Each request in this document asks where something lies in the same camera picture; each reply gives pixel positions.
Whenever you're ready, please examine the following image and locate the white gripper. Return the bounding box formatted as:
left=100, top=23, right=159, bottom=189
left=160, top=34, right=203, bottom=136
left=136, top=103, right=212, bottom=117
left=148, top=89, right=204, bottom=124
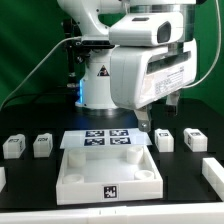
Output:
left=110, top=40, right=197, bottom=132

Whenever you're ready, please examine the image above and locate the white square table top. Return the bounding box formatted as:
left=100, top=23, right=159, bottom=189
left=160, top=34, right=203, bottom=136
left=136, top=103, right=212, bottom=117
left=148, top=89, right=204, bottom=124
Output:
left=56, top=145, right=163, bottom=205

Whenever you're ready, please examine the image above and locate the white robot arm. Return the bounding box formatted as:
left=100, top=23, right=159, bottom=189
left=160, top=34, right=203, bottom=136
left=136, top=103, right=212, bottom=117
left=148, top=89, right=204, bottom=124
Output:
left=57, top=0, right=197, bottom=132

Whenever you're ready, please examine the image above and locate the white marker sheet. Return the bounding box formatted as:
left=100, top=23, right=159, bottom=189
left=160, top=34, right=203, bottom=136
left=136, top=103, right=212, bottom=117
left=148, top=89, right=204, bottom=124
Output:
left=60, top=128, right=151, bottom=149

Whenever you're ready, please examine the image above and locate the white obstacle block left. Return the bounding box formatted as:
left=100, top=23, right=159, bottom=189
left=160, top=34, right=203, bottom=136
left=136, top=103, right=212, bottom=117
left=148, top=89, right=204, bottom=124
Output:
left=0, top=167, right=6, bottom=193

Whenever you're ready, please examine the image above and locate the white obstacle wall right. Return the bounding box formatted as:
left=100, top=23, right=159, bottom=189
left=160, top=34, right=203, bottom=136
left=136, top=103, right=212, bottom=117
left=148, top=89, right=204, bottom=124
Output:
left=202, top=157, right=224, bottom=202

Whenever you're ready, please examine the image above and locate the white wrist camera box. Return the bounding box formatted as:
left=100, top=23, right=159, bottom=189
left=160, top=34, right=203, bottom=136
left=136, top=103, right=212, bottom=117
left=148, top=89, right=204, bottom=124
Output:
left=109, top=12, right=183, bottom=47

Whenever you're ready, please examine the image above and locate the grey cable left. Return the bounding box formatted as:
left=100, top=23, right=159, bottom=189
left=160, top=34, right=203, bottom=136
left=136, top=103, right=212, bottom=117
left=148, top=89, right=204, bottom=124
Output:
left=0, top=35, right=83, bottom=111

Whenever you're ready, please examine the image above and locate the grey cable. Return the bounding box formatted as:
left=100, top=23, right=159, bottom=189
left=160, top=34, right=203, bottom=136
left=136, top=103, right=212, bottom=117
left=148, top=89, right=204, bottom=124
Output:
left=0, top=35, right=83, bottom=111
left=182, top=0, right=223, bottom=89

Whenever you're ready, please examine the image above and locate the white front wall strip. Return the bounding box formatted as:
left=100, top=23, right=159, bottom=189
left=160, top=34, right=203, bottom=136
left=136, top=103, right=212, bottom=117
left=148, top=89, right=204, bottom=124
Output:
left=0, top=202, right=224, bottom=224

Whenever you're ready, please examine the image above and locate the grey cable right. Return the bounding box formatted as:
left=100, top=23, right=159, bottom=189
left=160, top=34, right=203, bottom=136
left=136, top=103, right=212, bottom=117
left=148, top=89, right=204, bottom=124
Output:
left=182, top=0, right=223, bottom=89

